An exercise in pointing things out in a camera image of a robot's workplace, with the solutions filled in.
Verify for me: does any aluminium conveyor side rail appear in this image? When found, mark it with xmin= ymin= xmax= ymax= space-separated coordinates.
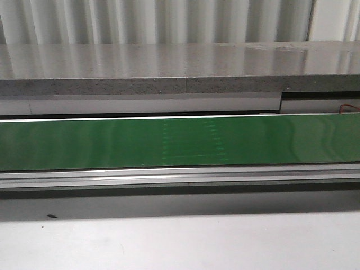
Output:
xmin=1 ymin=163 xmax=359 ymax=188

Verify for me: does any grey stone countertop slab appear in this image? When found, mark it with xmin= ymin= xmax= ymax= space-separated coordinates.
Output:
xmin=1 ymin=42 xmax=359 ymax=97

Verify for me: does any green conveyor belt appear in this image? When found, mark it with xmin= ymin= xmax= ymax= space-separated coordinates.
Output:
xmin=1 ymin=114 xmax=359 ymax=172

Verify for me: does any orange red cable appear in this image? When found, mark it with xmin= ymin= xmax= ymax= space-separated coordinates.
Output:
xmin=339 ymin=104 xmax=360 ymax=114

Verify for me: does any white pleated curtain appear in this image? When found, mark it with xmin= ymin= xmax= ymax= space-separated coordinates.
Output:
xmin=1 ymin=1 xmax=359 ymax=44

